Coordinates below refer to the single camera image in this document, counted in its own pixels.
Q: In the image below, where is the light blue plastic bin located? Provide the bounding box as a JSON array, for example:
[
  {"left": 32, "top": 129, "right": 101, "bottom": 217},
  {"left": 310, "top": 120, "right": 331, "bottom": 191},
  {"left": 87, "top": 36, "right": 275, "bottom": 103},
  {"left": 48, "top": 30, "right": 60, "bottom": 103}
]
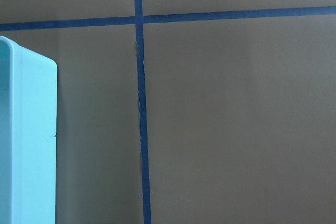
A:
[{"left": 1, "top": 37, "right": 57, "bottom": 223}]

